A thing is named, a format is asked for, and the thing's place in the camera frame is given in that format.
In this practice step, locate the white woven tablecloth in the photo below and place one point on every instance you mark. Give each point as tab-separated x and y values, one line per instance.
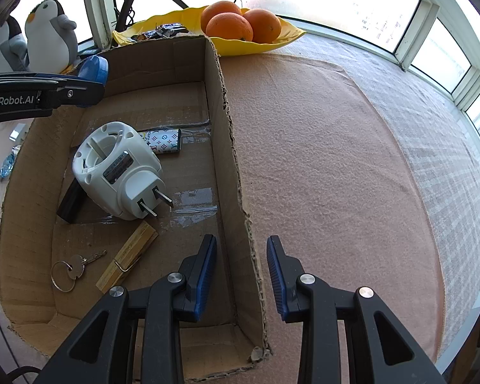
444	148

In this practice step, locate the white patterned lighter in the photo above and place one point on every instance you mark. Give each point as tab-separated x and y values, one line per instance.
164	140

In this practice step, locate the grey penguin plush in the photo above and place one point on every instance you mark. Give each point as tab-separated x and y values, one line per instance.
6	52

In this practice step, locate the blue round lid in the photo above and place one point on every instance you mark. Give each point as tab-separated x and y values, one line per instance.
94	70

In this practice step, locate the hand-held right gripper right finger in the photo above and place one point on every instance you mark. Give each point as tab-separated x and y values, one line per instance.
274	276

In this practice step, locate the wooden clothespin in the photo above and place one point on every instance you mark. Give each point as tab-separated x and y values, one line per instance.
132	248

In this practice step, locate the white plug adapter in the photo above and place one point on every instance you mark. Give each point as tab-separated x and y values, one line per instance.
116	168

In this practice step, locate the cardboard box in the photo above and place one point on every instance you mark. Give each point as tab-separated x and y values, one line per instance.
224	128

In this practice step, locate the yellow plate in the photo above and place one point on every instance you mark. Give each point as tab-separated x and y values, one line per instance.
240	48

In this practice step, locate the small clear blue bottle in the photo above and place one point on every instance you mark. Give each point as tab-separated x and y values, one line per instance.
6	166

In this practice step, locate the pink blanket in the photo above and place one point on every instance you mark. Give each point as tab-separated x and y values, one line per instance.
324	168

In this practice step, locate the dark snack wrappers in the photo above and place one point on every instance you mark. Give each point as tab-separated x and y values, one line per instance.
160	32

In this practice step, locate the white charger plug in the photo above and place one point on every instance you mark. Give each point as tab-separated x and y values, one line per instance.
18	132

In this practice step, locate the white penguin plush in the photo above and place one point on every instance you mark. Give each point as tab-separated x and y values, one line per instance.
50	36

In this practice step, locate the orange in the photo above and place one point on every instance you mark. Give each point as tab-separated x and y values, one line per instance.
220	8
264	26
228	28

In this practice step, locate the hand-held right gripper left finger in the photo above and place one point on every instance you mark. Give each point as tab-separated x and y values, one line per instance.
208	272

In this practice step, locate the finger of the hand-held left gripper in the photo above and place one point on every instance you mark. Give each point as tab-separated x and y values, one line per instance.
76	94

